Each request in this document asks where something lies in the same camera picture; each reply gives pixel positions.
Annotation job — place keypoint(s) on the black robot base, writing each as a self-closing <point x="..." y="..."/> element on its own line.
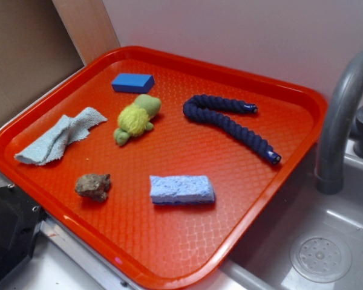
<point x="20" y="222"/>

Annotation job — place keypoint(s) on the orange plastic tray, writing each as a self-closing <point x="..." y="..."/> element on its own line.
<point x="163" y="246"/>

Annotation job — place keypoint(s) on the light blue sponge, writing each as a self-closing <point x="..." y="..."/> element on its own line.
<point x="181" y="190"/>

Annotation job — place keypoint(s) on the green yellow plush turtle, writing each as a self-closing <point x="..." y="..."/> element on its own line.
<point x="135" y="119"/>

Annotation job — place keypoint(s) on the blue rectangular block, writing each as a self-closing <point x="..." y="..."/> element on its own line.
<point x="133" y="83"/>

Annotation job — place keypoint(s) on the brown rock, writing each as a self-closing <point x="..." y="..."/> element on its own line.
<point x="93" y="186"/>

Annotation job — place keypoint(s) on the light blue crumpled cloth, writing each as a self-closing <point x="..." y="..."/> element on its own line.
<point x="51" y="145"/>

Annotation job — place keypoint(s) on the grey toy sink basin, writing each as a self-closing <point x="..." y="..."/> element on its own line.
<point x="304" y="239"/>

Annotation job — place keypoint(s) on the brown cardboard panel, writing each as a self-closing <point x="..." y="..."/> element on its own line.
<point x="44" y="42"/>

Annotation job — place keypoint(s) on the grey toy faucet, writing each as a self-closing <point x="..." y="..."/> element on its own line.
<point x="339" y="122"/>

